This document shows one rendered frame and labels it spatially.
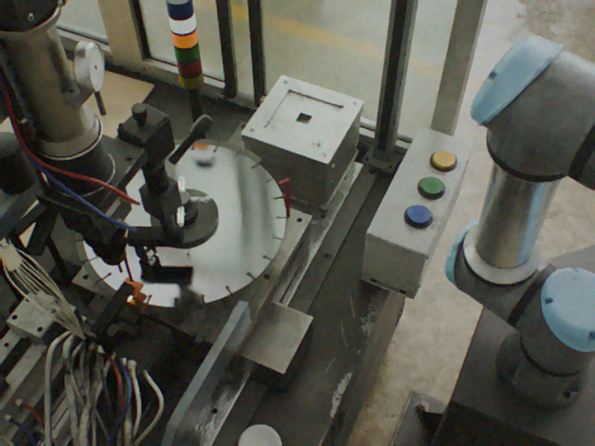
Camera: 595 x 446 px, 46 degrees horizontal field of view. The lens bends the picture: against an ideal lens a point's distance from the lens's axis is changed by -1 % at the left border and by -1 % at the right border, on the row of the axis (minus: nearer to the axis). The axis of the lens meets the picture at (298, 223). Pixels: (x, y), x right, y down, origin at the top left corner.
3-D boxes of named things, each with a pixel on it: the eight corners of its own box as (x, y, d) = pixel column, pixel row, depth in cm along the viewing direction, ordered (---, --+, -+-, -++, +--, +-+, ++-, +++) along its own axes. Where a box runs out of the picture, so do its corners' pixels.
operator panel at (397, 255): (410, 175, 147) (419, 124, 135) (460, 192, 144) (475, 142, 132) (360, 279, 132) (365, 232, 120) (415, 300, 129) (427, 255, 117)
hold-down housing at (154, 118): (164, 190, 103) (138, 86, 87) (189, 204, 102) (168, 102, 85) (139, 215, 100) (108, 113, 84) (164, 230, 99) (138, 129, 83)
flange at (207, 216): (165, 186, 119) (162, 177, 117) (227, 198, 118) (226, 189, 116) (140, 238, 113) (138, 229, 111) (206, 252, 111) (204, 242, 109)
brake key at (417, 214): (410, 208, 124) (412, 201, 123) (432, 216, 123) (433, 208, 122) (403, 225, 122) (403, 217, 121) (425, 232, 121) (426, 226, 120)
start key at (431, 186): (423, 180, 128) (425, 173, 127) (444, 188, 127) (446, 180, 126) (416, 196, 126) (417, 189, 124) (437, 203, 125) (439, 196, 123)
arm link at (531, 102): (509, 339, 114) (595, 138, 67) (434, 286, 120) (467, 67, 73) (549, 287, 118) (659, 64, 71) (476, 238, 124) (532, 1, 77)
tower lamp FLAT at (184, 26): (178, 15, 123) (176, 1, 121) (201, 22, 122) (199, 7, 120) (165, 30, 121) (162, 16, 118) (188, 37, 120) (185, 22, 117)
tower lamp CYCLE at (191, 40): (180, 30, 126) (178, 16, 123) (203, 36, 125) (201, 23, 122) (167, 45, 123) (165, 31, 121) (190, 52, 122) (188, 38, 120)
